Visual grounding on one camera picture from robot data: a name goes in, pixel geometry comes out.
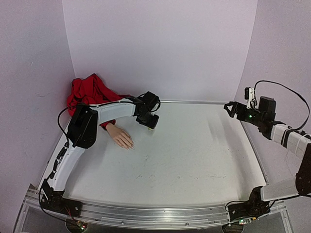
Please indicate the aluminium front rail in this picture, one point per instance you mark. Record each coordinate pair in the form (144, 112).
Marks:
(40, 215)

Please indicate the mannequin hand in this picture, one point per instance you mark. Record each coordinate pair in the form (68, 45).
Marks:
(120, 137)

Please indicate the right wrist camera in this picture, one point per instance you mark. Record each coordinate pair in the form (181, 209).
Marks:
(249, 96)

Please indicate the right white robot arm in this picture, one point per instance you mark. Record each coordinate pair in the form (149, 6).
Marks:
(288, 160)

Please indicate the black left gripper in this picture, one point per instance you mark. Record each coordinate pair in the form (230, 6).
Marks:
(152, 125)

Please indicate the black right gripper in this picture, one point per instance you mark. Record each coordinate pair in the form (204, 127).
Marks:
(237, 110)

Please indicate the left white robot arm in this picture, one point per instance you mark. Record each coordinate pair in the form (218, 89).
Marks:
(80, 135)

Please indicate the red cloth garment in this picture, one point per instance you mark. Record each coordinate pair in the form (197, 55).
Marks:
(90, 90)

